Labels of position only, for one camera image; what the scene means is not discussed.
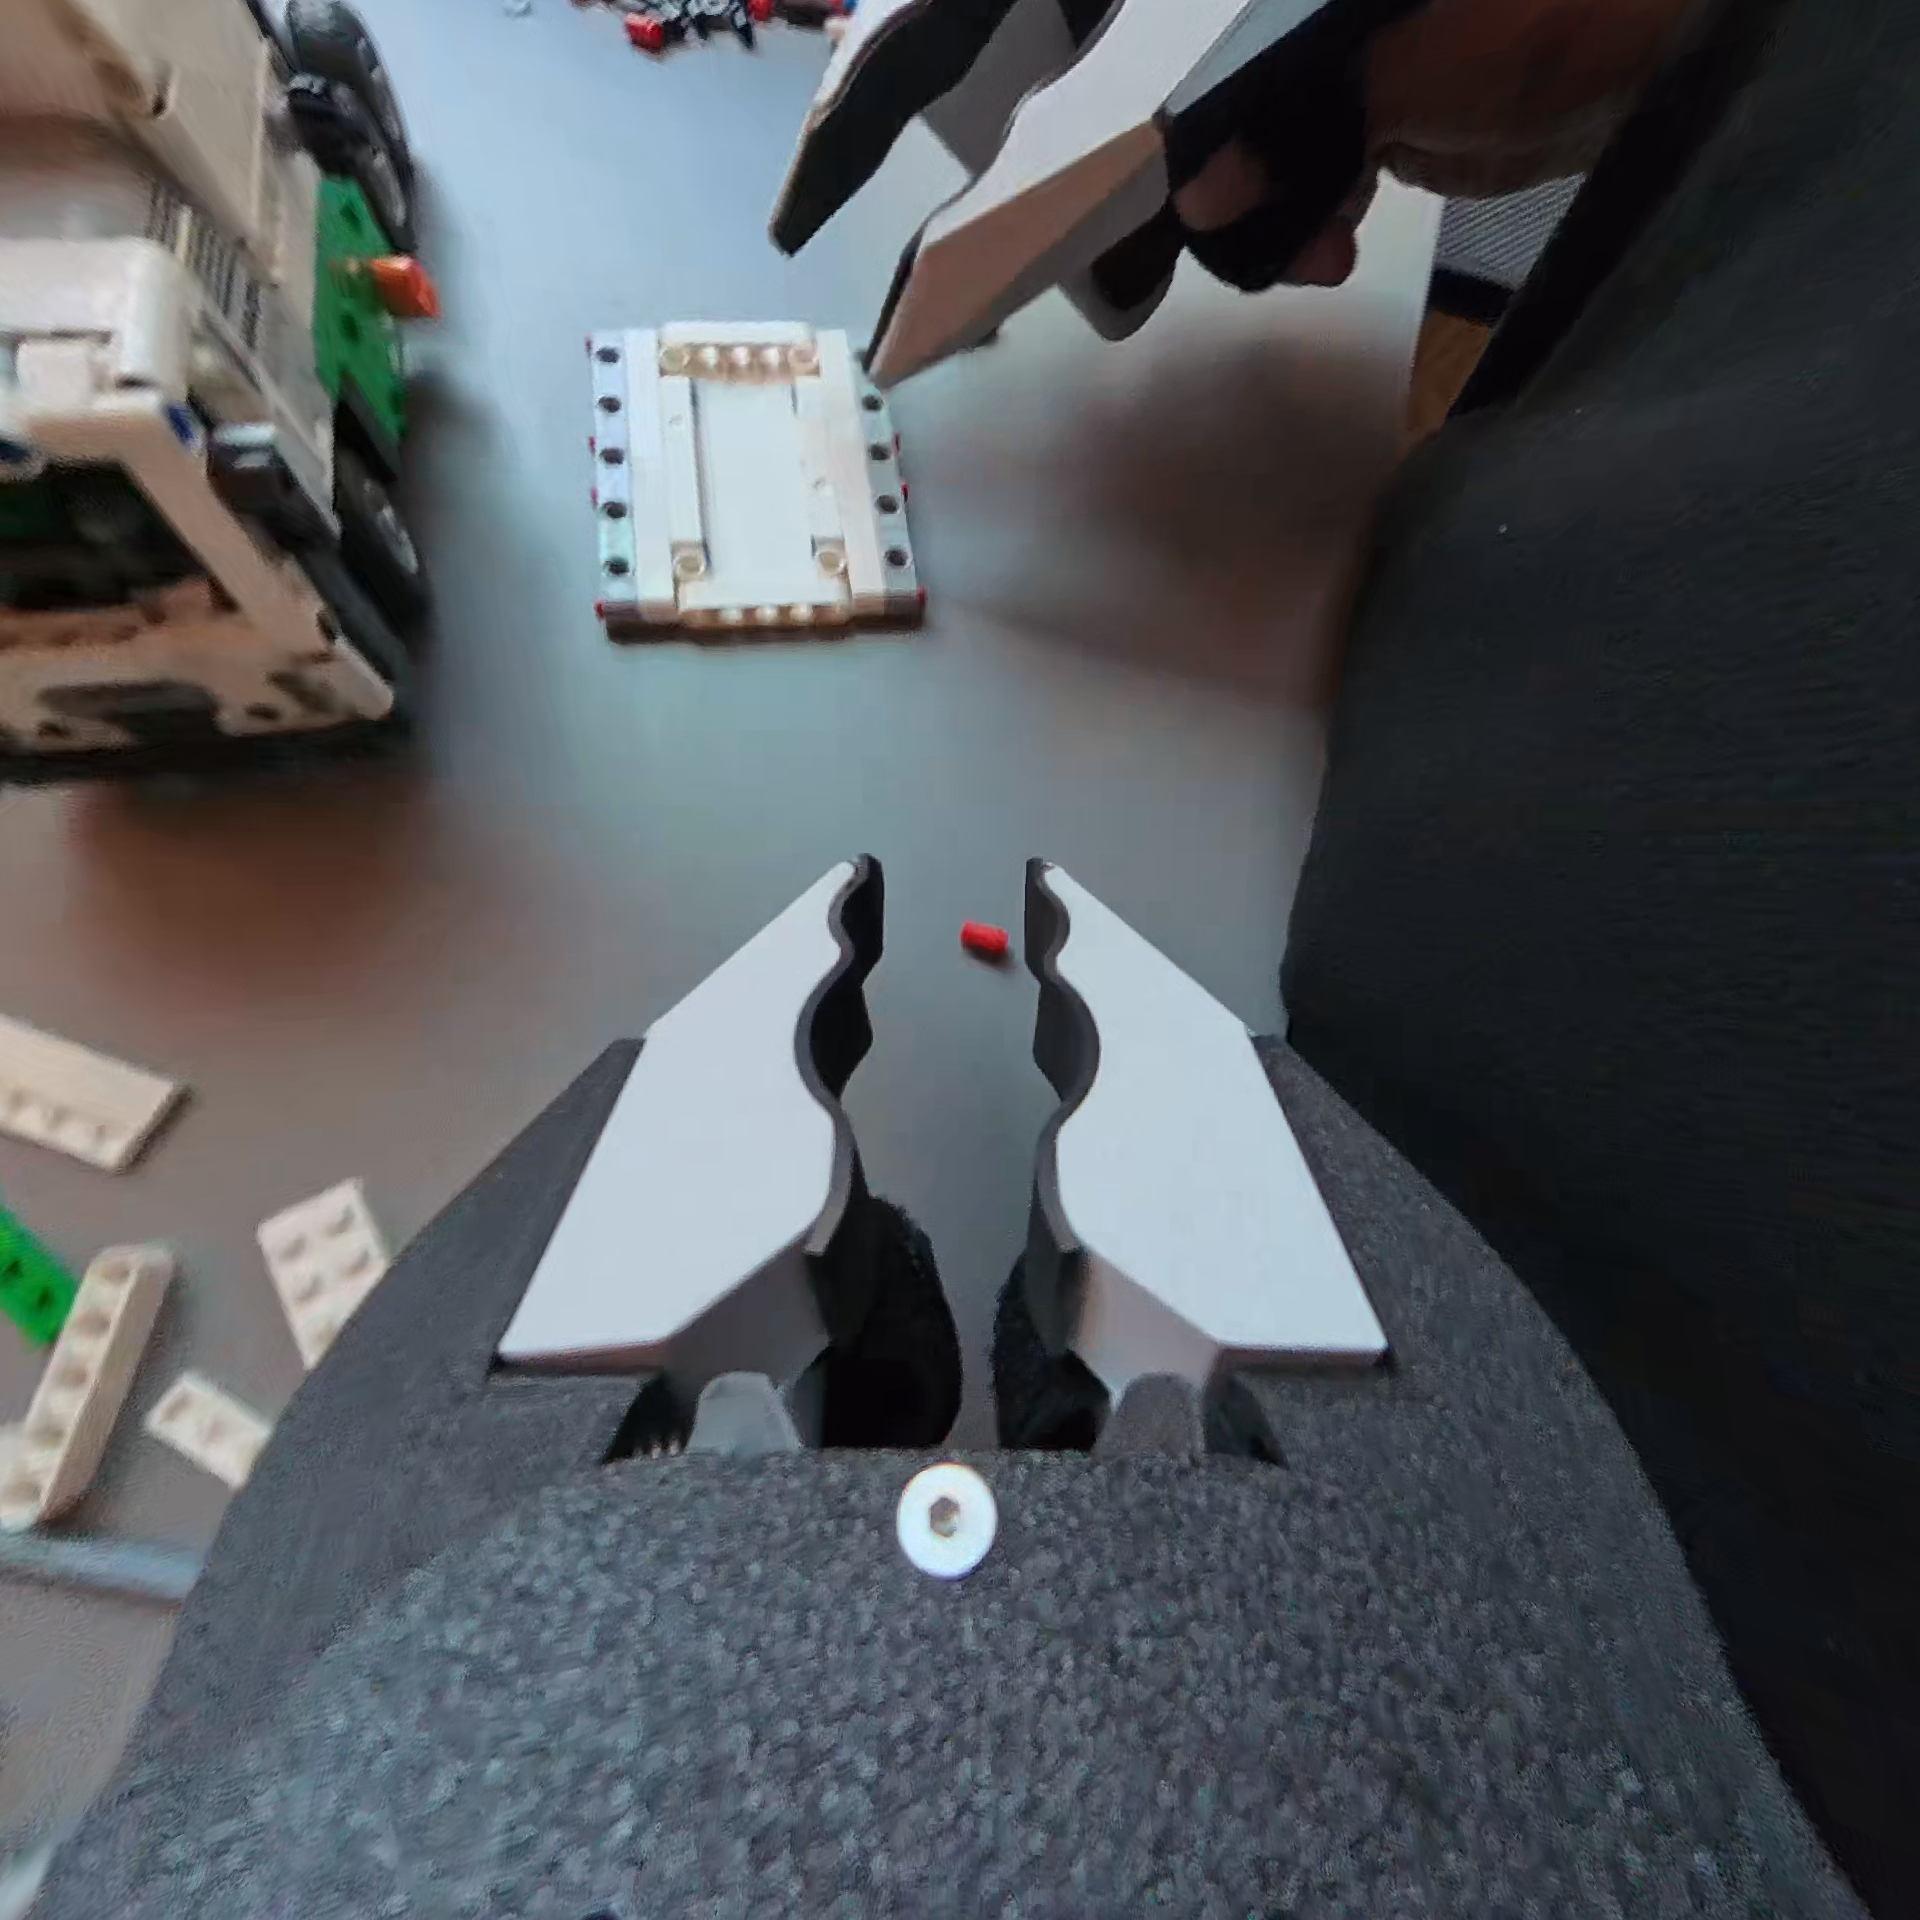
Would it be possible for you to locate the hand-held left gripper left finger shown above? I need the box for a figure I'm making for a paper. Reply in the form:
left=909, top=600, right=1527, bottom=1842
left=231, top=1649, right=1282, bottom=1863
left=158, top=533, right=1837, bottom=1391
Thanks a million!
left=496, top=854, right=887, bottom=1382

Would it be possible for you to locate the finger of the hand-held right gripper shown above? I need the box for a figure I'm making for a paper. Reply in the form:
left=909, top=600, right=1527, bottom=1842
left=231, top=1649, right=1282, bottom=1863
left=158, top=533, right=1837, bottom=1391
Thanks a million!
left=770, top=0, right=1056, bottom=262
left=870, top=0, right=1308, bottom=387

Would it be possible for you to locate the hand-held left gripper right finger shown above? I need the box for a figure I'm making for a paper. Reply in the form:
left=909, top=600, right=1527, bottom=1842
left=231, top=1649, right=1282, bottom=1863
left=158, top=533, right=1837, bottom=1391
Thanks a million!
left=1027, top=860, right=1390, bottom=1383

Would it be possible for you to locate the pile of small lego pins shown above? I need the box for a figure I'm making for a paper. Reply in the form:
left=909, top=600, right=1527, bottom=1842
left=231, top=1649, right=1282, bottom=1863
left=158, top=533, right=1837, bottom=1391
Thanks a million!
left=577, top=0, right=855, bottom=55

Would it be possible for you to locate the white lego panel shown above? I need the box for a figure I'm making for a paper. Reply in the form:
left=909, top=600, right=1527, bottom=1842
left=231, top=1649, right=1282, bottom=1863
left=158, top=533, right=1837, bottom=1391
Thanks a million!
left=588, top=320, right=927, bottom=642

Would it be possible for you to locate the small white lego plate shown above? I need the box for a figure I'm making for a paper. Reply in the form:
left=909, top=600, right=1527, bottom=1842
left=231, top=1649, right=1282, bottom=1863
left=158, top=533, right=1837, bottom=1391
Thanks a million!
left=141, top=1370, right=275, bottom=1488

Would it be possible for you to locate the long white lego plate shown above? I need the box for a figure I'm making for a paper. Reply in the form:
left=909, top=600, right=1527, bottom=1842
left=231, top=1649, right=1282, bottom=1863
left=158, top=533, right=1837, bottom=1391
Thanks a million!
left=0, top=1013, right=190, bottom=1172

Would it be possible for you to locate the white lego beam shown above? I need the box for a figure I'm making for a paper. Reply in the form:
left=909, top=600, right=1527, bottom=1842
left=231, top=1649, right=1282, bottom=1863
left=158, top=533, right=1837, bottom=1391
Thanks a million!
left=0, top=1244, right=176, bottom=1531

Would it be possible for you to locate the green lego piece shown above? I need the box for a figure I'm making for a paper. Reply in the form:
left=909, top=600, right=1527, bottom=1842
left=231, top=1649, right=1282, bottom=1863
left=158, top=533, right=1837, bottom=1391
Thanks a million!
left=0, top=1205, right=82, bottom=1346

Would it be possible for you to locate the grey lego axle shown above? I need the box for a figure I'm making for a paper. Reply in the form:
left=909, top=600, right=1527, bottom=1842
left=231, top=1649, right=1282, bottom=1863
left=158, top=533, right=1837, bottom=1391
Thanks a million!
left=0, top=1531, right=205, bottom=1602

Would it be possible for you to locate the white lego truck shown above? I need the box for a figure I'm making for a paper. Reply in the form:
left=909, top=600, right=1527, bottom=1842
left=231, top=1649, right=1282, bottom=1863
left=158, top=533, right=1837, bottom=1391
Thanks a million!
left=0, top=0, right=444, bottom=775

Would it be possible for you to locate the person's right hand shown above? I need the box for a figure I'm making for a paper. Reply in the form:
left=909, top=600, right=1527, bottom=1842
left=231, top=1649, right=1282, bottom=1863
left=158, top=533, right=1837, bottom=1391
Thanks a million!
left=1183, top=0, right=1669, bottom=290

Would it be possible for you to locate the grey mesh chair seat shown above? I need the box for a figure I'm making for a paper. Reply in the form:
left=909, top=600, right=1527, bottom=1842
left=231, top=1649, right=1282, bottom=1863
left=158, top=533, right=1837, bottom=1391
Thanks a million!
left=1423, top=174, right=1589, bottom=324

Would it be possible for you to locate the person's dark clothing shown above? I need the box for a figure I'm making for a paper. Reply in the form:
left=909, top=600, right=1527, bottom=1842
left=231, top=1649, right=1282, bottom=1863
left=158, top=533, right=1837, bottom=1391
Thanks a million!
left=1282, top=0, right=1920, bottom=1920

